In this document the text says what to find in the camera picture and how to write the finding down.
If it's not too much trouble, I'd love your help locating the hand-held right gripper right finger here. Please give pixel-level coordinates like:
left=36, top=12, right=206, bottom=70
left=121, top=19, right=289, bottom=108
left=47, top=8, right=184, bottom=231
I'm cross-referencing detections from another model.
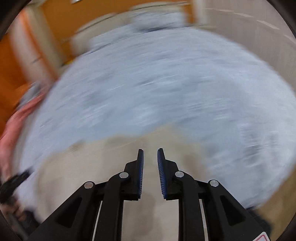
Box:
left=157, top=148, right=270, bottom=241

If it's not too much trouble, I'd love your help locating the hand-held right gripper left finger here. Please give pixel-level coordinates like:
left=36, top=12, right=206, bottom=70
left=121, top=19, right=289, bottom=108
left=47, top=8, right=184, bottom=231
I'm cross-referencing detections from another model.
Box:
left=28, top=149, right=144, bottom=241

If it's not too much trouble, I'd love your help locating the cream cloth garment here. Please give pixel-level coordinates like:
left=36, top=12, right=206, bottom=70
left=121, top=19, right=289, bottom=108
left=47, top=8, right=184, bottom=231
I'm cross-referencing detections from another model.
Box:
left=38, top=124, right=210, bottom=241

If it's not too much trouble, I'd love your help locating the person's left hand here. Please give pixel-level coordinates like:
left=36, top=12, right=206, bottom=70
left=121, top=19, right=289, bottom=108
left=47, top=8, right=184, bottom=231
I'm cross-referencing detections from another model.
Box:
left=6, top=197, right=35, bottom=224

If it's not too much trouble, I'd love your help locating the light blue bed sheet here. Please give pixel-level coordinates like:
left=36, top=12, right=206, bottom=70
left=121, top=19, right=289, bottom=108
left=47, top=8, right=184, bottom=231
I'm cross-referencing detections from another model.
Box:
left=18, top=25, right=295, bottom=210

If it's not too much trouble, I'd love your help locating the orange wooden cabinet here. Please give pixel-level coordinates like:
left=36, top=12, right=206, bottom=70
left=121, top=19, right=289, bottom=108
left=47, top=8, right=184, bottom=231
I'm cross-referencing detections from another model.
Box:
left=0, top=0, right=195, bottom=132

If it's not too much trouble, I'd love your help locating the light blue pillow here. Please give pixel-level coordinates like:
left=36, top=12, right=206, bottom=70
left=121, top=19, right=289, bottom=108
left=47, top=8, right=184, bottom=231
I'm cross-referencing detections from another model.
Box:
left=131, top=10, right=186, bottom=32

